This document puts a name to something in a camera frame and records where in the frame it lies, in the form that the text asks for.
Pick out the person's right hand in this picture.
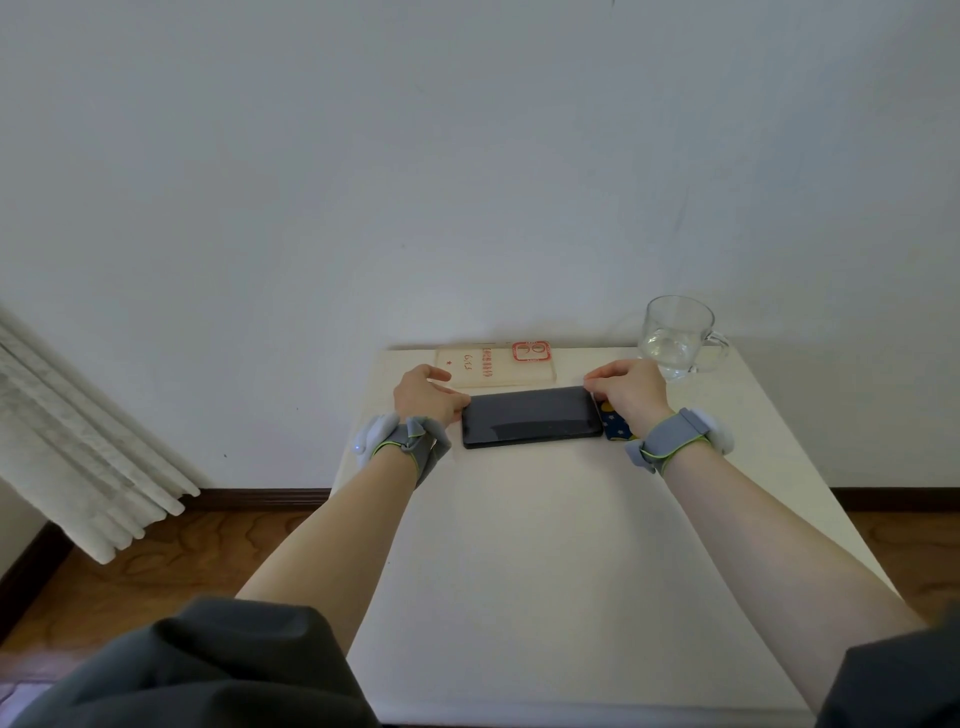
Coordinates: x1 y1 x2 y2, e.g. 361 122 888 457
583 358 675 441

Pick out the person's left hand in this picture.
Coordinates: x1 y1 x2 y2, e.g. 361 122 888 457
392 364 472 430

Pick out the blue card yellow star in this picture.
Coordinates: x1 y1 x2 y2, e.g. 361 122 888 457
598 399 640 443

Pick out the person's left forearm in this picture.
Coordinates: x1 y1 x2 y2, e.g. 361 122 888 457
236 449 418 654

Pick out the person's right forearm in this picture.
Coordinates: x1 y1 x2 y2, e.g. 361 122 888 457
663 442 928 714

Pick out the clear phone case red print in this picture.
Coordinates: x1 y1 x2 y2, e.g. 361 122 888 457
434 341 558 390

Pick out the glass mug with water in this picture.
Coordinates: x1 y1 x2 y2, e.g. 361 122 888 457
638 295 731 382

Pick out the white curtain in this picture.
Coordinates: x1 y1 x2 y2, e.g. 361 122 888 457
0 307 202 565

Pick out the dark grey shirt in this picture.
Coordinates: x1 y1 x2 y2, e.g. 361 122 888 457
7 596 960 728

